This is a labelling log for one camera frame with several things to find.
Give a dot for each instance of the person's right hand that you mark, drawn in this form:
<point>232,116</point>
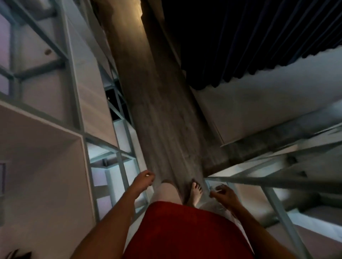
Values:
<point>228,198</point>

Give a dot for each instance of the person's left hand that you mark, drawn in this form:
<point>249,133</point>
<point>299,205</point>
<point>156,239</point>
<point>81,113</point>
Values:
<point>141,182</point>

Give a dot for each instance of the person's right fingers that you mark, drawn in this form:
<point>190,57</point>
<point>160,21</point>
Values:
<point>216,194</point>

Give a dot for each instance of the person's left fingers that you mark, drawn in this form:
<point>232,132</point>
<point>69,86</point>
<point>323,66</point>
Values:
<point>149,177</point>

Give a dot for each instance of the person's right forearm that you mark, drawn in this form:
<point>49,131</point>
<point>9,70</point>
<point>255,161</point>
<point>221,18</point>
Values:
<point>261,234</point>

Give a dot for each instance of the person's left forearm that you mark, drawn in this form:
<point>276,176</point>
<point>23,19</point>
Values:
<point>106,229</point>

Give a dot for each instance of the person's right foot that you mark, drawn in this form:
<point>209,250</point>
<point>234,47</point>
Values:
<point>195,193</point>

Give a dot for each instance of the person's left leg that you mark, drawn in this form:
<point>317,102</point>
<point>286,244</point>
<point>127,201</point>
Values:
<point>167,193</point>

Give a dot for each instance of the red shirt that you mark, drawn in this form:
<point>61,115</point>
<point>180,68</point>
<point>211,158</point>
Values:
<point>187,232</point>

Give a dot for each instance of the white bed mattress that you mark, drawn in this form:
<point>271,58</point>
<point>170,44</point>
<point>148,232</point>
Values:
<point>267,101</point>

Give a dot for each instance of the dark pleated curtain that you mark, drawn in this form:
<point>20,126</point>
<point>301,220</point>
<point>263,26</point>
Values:
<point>240,37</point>

